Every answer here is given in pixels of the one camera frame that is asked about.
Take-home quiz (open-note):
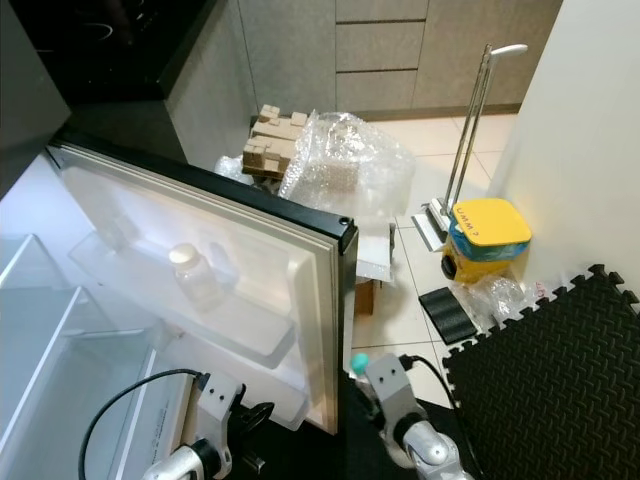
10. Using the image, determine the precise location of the white flat box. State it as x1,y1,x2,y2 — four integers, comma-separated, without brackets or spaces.
360,222,399,286

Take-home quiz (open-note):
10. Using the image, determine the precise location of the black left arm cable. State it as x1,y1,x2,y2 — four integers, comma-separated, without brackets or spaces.
78,367,211,480

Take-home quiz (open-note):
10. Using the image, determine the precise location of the silver freezer door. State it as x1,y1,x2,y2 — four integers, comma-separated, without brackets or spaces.
0,0,73,236

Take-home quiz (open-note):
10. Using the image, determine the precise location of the black glass oven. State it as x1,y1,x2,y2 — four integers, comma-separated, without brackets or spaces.
20,0,211,101

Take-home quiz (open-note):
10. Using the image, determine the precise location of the clear jar white lid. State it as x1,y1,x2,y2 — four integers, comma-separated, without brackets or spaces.
168,245,223,313

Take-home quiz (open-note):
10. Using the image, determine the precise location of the black puzzle foam mat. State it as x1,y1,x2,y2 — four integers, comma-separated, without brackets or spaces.
440,263,640,480

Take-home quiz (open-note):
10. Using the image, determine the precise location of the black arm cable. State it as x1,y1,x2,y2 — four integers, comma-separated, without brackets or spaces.
78,367,211,480
400,353,476,480

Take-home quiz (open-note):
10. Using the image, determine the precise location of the grey kitchen cabinet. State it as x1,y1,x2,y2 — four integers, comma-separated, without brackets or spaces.
165,0,566,126

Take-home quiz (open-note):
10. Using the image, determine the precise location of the yellow plastic container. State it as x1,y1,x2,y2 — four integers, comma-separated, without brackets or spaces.
440,197,533,283

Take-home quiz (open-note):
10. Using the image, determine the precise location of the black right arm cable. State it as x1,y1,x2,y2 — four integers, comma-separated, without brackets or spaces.
400,353,476,480

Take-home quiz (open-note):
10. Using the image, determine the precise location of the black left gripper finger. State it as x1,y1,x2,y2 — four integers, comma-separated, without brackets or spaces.
236,401,274,437

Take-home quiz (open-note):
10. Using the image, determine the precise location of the silver fridge door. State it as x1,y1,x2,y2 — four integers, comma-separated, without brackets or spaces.
48,130,361,436

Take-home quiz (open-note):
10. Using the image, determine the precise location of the large brown cardboard box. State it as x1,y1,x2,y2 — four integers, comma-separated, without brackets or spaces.
353,278,383,313

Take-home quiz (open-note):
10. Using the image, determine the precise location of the crumpled clear plastic bag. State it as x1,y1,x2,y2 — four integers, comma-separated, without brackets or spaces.
455,275,546,331

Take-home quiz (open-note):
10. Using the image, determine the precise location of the black ribbed pad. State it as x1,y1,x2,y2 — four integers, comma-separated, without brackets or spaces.
418,288,479,347

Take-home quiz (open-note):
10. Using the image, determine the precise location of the silver hand trolley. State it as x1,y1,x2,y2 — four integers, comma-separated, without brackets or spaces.
410,43,529,253

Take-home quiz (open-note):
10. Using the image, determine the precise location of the clear bubble wrap bundle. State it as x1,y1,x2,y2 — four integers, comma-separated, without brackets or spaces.
220,110,411,219

